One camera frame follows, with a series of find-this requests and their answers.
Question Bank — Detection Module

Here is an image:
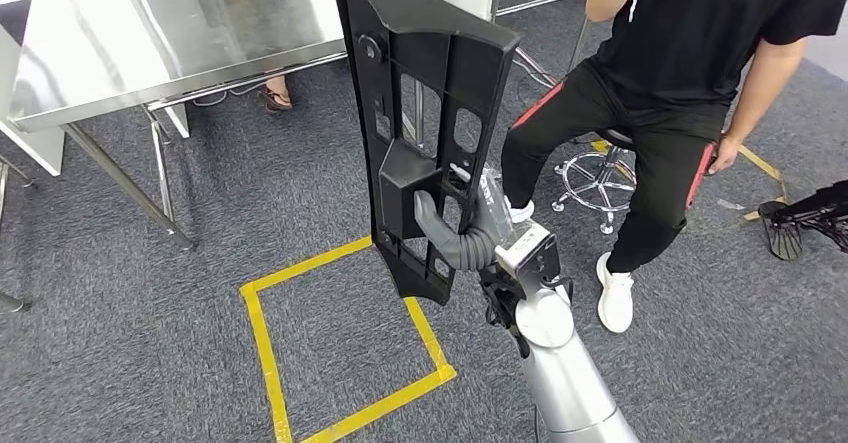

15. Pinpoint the person's left hand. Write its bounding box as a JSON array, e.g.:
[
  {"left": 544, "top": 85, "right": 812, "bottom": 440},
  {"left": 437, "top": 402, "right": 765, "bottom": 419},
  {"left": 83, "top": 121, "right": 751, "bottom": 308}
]
[{"left": 706, "top": 135, "right": 743, "bottom": 178}]

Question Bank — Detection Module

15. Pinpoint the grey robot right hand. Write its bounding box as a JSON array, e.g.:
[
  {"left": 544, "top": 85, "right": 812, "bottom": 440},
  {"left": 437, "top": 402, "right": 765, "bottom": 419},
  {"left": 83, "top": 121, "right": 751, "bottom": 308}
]
[{"left": 412, "top": 163, "right": 531, "bottom": 274}]

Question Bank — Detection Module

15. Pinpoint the black plastic plate bracket part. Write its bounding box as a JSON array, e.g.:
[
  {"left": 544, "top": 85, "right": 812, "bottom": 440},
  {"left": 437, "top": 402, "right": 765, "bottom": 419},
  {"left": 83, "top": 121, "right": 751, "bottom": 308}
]
[{"left": 328, "top": 0, "right": 522, "bottom": 308}]

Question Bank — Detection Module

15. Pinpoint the stainless steel workbench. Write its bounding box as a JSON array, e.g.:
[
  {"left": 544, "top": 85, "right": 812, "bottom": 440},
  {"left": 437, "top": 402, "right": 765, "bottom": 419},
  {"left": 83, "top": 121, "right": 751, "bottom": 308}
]
[{"left": 6, "top": 0, "right": 432, "bottom": 251}]

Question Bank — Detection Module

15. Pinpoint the yellow floor tape square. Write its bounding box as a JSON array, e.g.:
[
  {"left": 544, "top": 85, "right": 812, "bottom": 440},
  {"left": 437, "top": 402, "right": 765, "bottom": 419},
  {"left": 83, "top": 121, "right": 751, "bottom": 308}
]
[
  {"left": 589, "top": 138, "right": 791, "bottom": 224},
  {"left": 239, "top": 235, "right": 458, "bottom": 443}
]

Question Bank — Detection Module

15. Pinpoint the chrome stool with black seat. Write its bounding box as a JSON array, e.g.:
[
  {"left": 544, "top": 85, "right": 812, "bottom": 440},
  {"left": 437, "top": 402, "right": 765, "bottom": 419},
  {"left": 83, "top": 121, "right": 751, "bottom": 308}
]
[{"left": 551, "top": 128, "right": 639, "bottom": 237}]

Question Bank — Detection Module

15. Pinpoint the person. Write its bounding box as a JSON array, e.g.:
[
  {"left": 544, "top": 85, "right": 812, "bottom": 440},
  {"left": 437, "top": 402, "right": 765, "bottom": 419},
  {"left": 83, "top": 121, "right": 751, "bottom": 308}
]
[{"left": 500, "top": 0, "right": 848, "bottom": 335}]

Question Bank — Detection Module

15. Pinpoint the person's foot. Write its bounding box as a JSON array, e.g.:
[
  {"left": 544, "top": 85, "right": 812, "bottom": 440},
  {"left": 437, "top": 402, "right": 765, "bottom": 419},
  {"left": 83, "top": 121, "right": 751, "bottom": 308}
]
[{"left": 260, "top": 74, "right": 295, "bottom": 114}]

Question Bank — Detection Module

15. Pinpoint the white panel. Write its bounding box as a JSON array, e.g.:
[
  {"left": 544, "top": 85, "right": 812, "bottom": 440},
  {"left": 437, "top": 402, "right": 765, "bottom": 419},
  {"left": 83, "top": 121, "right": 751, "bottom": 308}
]
[{"left": 0, "top": 25, "right": 68, "bottom": 178}]

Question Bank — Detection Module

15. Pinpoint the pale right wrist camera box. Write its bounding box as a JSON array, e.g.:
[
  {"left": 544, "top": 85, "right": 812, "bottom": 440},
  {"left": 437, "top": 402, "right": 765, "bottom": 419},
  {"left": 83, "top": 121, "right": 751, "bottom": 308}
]
[{"left": 493, "top": 221, "right": 552, "bottom": 276}]

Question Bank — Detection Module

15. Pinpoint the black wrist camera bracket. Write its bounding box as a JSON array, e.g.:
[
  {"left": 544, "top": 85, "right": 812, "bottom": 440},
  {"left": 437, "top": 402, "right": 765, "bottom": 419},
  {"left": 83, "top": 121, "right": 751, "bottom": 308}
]
[{"left": 523, "top": 231, "right": 566, "bottom": 292}]

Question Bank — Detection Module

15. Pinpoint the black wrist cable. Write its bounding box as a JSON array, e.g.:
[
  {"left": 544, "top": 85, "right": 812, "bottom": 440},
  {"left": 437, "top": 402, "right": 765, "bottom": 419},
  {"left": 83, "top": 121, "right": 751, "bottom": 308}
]
[{"left": 478, "top": 264, "right": 535, "bottom": 362}]

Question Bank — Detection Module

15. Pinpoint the grey floor cable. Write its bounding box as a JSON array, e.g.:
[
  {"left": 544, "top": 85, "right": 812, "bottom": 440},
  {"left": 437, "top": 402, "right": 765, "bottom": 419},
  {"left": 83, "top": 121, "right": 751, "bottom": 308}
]
[{"left": 190, "top": 80, "right": 268, "bottom": 108}]

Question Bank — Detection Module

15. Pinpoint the steel frame leg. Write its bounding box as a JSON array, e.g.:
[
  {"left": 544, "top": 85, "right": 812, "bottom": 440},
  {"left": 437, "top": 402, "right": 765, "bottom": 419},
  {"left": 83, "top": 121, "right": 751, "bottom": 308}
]
[{"left": 0, "top": 156, "right": 33, "bottom": 315}]

